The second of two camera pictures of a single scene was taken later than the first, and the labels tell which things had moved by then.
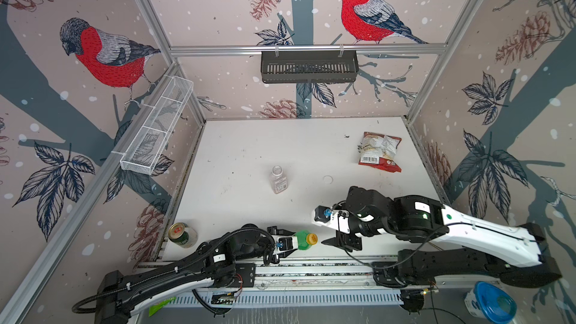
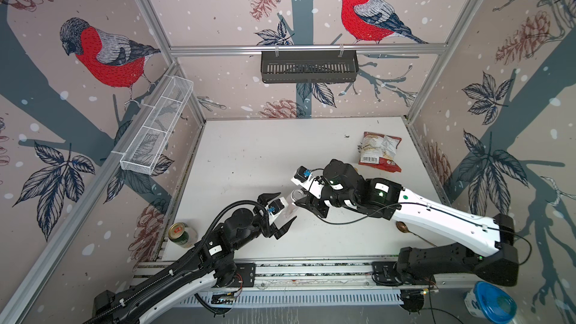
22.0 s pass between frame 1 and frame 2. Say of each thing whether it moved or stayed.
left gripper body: moved
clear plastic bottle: moved
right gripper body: moved
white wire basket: stayed
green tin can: stayed
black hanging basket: stayed
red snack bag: stayed
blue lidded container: stayed
